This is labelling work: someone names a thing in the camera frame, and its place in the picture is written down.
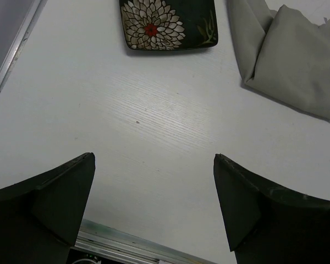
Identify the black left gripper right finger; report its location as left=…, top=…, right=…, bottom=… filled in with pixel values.
left=213, top=154, right=330, bottom=263

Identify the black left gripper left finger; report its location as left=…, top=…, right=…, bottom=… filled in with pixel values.
left=0, top=152, right=95, bottom=263

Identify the grey cloth placemat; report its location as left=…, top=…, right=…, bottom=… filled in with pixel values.
left=227, top=1, right=330, bottom=120

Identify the black floral square plate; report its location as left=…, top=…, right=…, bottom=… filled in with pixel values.
left=119, top=0, right=218, bottom=51

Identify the aluminium table edge rail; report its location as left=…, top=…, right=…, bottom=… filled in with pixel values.
left=0, top=0, right=47, bottom=93

